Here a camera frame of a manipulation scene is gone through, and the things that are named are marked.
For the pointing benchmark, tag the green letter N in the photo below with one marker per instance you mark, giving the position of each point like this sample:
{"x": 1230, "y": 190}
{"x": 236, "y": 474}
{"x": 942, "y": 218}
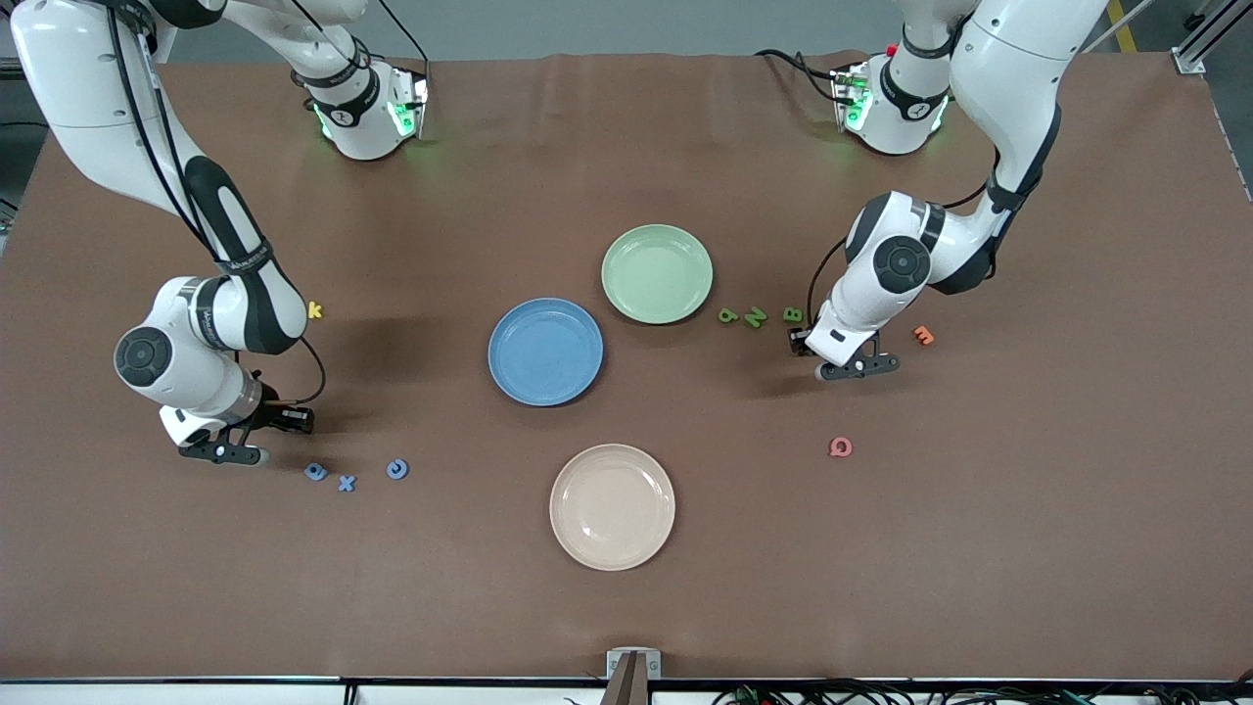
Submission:
{"x": 755, "y": 317}

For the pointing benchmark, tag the brown table cover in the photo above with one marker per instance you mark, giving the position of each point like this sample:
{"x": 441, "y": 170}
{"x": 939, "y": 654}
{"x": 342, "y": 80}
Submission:
{"x": 196, "y": 587}

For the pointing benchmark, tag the beige plate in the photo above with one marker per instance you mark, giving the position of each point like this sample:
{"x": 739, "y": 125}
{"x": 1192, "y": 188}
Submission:
{"x": 612, "y": 507}

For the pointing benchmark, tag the grey metal bracket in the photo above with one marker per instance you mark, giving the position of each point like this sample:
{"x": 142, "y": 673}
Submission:
{"x": 615, "y": 666}

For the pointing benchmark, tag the grey camera pole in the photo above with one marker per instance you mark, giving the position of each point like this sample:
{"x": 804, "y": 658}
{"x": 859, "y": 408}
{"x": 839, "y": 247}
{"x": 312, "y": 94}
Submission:
{"x": 626, "y": 690}

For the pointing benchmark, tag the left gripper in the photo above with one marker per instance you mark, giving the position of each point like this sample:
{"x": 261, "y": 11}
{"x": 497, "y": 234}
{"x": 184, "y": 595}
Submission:
{"x": 800, "y": 339}

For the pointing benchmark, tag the pink letter Q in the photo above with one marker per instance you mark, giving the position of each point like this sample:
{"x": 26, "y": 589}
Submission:
{"x": 840, "y": 440}

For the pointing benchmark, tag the blue plate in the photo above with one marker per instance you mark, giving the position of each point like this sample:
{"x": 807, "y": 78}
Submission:
{"x": 545, "y": 352}

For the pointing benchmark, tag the orange letter m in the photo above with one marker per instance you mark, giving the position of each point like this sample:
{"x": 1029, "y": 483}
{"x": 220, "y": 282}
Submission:
{"x": 923, "y": 336}

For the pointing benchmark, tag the blue letter c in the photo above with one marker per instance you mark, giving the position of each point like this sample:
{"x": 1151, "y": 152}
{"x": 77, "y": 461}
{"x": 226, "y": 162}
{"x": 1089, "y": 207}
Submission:
{"x": 397, "y": 462}

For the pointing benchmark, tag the white table edge rail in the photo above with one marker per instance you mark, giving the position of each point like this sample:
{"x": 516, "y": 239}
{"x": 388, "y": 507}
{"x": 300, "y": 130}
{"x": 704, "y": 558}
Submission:
{"x": 196, "y": 693}

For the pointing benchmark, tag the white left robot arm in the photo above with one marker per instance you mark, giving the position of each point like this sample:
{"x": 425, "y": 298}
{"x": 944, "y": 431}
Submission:
{"x": 1018, "y": 78}

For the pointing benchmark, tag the aluminium frame profile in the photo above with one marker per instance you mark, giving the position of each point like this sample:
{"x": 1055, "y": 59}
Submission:
{"x": 1189, "y": 59}

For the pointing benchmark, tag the light green plate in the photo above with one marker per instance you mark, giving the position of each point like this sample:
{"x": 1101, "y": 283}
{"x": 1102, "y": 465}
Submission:
{"x": 656, "y": 274}

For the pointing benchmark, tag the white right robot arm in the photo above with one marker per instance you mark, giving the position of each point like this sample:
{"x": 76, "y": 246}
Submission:
{"x": 88, "y": 98}

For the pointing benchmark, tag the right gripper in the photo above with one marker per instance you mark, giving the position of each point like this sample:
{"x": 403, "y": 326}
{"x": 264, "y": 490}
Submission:
{"x": 275, "y": 414}

